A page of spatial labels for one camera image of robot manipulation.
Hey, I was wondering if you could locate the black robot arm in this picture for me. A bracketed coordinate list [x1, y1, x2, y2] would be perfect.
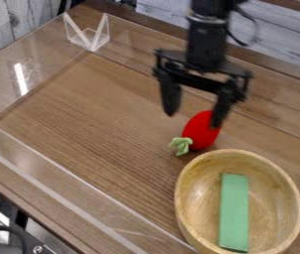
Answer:
[153, 0, 253, 128]

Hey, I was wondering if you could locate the red plush strawberry toy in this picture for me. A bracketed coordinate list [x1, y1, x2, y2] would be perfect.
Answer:
[170, 110, 221, 157]

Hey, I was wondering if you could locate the clear acrylic tray wall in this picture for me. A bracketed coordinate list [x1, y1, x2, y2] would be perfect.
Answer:
[0, 12, 300, 254]

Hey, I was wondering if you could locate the black cable lower left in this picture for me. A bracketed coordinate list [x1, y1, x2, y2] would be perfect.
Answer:
[0, 224, 25, 254]

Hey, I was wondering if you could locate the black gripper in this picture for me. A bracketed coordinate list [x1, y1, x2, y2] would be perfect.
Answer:
[153, 49, 252, 128]

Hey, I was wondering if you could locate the brown wooden bowl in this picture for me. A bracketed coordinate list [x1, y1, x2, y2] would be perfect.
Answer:
[174, 149, 300, 254]

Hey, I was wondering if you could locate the clear acrylic corner bracket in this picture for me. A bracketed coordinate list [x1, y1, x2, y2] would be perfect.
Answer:
[63, 13, 110, 53]

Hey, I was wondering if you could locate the green rectangular block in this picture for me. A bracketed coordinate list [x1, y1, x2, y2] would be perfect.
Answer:
[218, 174, 249, 253]

